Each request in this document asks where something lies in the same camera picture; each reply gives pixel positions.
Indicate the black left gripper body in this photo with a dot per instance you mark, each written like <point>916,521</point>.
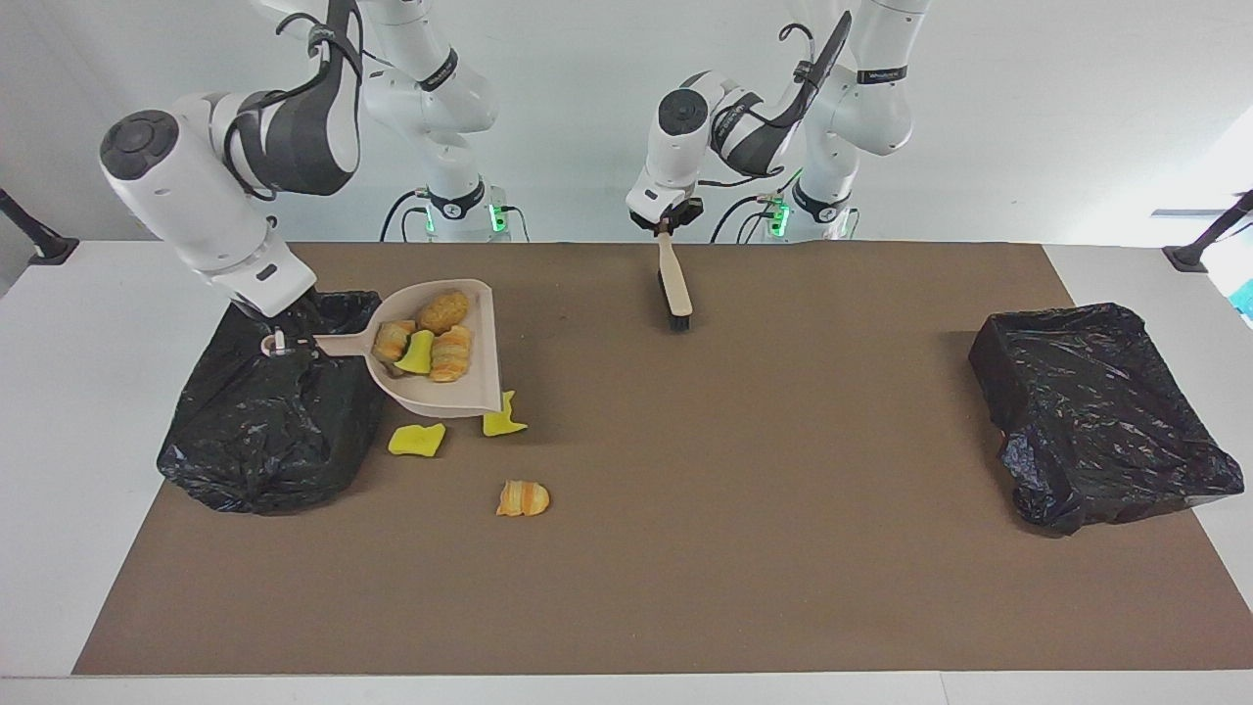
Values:
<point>685,211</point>

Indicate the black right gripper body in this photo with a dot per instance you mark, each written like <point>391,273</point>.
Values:
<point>294,311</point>

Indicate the pale beige sponge chunk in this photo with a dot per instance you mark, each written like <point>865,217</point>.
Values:
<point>392,341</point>

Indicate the yellow sponge piece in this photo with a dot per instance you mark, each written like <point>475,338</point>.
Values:
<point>418,354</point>
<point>504,423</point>
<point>416,441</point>

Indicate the brown oval bun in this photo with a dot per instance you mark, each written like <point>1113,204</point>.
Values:
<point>443,311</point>

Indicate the beige plastic dustpan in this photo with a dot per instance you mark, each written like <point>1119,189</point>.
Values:
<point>440,397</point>

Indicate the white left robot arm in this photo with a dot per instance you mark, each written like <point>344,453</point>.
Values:
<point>871,108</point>

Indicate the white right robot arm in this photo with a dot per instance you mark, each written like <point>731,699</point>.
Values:
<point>196,196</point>

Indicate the black bag lined bin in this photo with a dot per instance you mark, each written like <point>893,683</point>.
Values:
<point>1096,411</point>
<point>264,441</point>

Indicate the black pole stand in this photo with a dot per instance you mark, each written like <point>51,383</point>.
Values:
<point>49,250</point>
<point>1189,257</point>

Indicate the brown table mat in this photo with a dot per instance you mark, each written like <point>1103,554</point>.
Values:
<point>881,587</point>

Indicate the teal object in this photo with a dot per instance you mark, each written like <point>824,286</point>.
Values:
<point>1246,299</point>

